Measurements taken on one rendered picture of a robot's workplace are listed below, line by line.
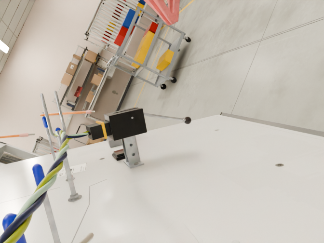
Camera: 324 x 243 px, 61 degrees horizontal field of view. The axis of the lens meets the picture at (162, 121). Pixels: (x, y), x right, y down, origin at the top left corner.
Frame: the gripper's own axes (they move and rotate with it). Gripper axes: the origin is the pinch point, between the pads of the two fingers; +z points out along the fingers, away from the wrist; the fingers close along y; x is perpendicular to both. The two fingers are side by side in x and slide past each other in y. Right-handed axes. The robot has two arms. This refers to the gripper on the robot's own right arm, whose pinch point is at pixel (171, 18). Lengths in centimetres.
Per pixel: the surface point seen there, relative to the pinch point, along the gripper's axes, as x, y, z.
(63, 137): -23.1, 17.5, 8.7
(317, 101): 110, -73, 62
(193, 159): -7.6, 6.4, 21.5
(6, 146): -48, -87, 18
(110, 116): -16.1, 1.8, 10.9
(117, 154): -16.5, -5.3, 18.7
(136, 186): -17.7, 9.6, 19.7
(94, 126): -18.8, 1.3, 11.3
